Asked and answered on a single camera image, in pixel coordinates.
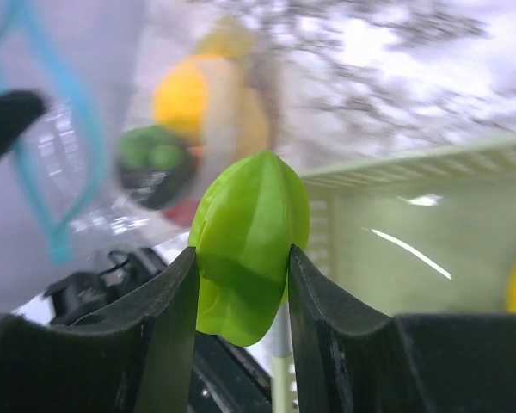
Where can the yellow green toy pepper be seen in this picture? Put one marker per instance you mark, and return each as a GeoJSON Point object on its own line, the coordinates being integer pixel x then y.
{"type": "Point", "coordinates": [229, 38]}

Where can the orange yellow toy fruit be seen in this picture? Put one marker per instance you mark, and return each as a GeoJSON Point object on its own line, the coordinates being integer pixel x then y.
{"type": "Point", "coordinates": [207, 89]}

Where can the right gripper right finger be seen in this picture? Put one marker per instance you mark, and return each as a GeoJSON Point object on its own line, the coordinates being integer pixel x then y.
{"type": "Point", "coordinates": [350, 357]}

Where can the green perforated plastic basket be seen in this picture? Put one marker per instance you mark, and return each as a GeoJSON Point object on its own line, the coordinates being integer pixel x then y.
{"type": "Point", "coordinates": [426, 232]}

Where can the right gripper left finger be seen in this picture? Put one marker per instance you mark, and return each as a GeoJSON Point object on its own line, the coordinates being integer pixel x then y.
{"type": "Point", "coordinates": [134, 355]}

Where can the clear zip top bag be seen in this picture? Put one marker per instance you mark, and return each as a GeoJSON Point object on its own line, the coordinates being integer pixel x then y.
{"type": "Point", "coordinates": [96, 64]}

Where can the dark purple toy mangosteen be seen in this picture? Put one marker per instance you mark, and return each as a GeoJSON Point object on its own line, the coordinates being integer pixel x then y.
{"type": "Point", "coordinates": [154, 167]}

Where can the green toy pepper slice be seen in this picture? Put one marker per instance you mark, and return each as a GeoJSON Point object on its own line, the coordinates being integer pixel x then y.
{"type": "Point", "coordinates": [243, 230]}

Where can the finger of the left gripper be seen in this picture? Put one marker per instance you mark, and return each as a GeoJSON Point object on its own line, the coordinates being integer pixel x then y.
{"type": "Point", "coordinates": [19, 109]}

